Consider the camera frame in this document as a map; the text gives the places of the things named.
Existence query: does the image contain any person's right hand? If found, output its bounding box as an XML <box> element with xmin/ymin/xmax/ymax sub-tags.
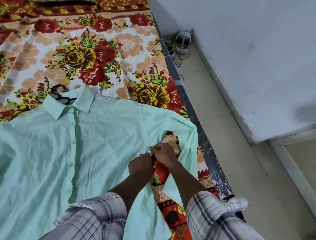
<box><xmin>148</xmin><ymin>143</ymin><xmax>179</xmax><ymax>170</ymax></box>

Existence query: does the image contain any person's left hand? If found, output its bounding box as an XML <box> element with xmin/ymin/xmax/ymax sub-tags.
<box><xmin>128</xmin><ymin>152</ymin><xmax>155</xmax><ymax>180</ymax></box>

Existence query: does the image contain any mint green button shirt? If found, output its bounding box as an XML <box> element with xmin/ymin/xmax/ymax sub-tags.
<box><xmin>0</xmin><ymin>86</ymin><xmax>198</xmax><ymax>240</ymax></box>

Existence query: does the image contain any person's left forearm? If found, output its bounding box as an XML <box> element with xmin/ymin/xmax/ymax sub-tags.
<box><xmin>109</xmin><ymin>172</ymin><xmax>151</xmax><ymax>215</ymax></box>

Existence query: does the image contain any person's right forearm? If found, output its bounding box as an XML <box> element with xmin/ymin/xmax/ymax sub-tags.
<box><xmin>169</xmin><ymin>159</ymin><xmax>208</xmax><ymax>210</ymax></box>

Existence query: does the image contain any dark mattress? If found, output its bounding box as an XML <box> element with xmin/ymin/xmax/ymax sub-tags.
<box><xmin>148</xmin><ymin>7</ymin><xmax>246</xmax><ymax>222</ymax></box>

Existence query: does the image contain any person's plaid left sleeve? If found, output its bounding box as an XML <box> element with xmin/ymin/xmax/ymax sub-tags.
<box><xmin>39</xmin><ymin>192</ymin><xmax>127</xmax><ymax>240</ymax></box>

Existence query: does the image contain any person's plaid sleeve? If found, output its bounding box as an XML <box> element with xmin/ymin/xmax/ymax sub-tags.
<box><xmin>186</xmin><ymin>191</ymin><xmax>266</xmax><ymax>240</ymax></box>
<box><xmin>39</xmin><ymin>192</ymin><xmax>127</xmax><ymax>240</ymax></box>

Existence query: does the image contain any person's plaid right sleeve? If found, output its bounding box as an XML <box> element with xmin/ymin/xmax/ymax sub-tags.
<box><xmin>186</xmin><ymin>191</ymin><xmax>266</xmax><ymax>240</ymax></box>

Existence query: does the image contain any black clothes hanger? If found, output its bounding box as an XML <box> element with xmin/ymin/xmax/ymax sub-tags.
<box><xmin>48</xmin><ymin>84</ymin><xmax>77</xmax><ymax>105</ymax></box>

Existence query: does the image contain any white headset device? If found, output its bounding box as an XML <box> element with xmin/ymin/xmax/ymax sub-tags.
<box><xmin>175</xmin><ymin>31</ymin><xmax>192</xmax><ymax>54</ymax></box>

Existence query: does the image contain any floral bed sheet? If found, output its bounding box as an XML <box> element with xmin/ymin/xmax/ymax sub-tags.
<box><xmin>0</xmin><ymin>0</ymin><xmax>220</xmax><ymax>240</ymax></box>

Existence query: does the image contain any black cable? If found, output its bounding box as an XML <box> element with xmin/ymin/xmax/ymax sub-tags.
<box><xmin>165</xmin><ymin>41</ymin><xmax>191</xmax><ymax>82</ymax></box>

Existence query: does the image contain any white door frame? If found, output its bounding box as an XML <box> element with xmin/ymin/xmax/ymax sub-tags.
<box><xmin>269</xmin><ymin>129</ymin><xmax>316</xmax><ymax>218</ymax></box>

